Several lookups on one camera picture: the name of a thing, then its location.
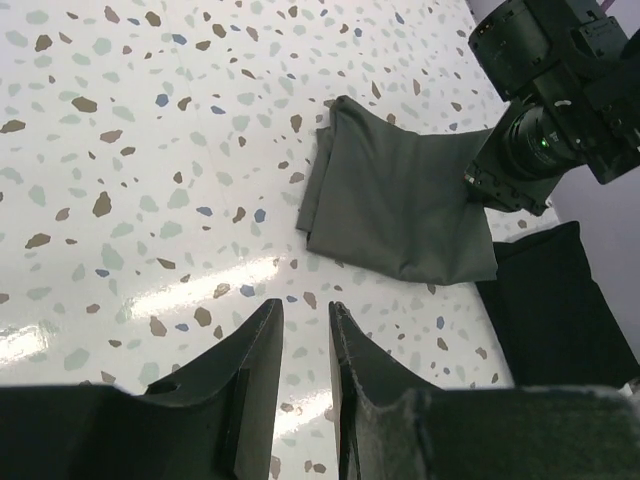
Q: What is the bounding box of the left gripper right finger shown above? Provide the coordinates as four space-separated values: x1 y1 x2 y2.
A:
328 302 639 479

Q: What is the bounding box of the black folded t-shirt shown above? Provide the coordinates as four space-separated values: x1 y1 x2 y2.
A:
477 221 639 389

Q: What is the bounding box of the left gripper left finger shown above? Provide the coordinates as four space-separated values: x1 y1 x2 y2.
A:
1 299 284 479

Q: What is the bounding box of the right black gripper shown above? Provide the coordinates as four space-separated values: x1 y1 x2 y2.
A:
464 0 639 216

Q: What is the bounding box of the dark green t-shirt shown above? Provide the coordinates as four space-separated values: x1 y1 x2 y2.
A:
296 96 497 286

